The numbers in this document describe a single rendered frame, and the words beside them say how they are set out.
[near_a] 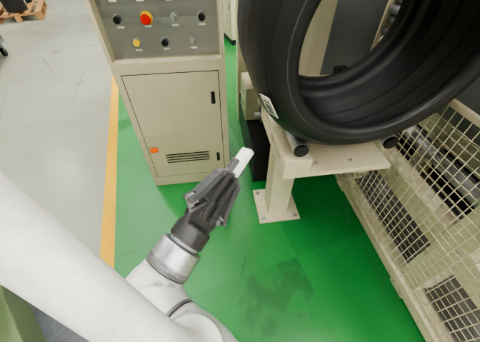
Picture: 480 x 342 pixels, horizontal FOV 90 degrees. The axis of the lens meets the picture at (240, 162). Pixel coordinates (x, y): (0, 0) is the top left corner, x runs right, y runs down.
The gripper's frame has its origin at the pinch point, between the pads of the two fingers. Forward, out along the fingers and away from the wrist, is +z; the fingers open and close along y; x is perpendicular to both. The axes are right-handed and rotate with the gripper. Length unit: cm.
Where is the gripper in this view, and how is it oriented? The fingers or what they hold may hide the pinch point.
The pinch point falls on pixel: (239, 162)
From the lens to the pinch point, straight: 53.4
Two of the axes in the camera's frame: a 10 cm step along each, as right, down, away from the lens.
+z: 5.5, -7.9, 2.7
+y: 5.0, 5.7, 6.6
